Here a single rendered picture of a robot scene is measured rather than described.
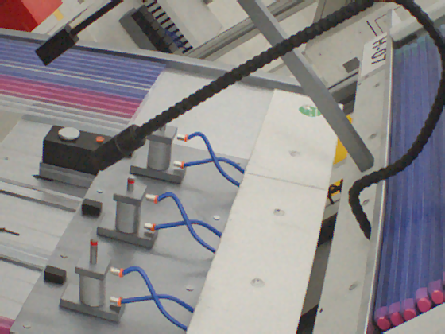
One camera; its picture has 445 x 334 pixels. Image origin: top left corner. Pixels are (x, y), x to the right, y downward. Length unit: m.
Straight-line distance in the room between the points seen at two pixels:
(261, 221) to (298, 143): 0.15
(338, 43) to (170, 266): 1.30
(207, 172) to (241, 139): 0.20
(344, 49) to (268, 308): 1.36
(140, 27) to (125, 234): 1.50
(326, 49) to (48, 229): 1.22
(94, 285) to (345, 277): 0.20
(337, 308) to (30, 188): 0.39
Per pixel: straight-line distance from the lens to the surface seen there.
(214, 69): 1.25
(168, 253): 0.81
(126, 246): 0.81
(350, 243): 0.81
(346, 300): 0.73
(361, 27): 2.02
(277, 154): 0.93
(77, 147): 0.97
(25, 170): 1.02
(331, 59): 2.06
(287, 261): 0.78
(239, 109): 1.18
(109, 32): 2.22
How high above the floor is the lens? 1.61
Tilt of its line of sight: 25 degrees down
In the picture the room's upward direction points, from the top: 61 degrees clockwise
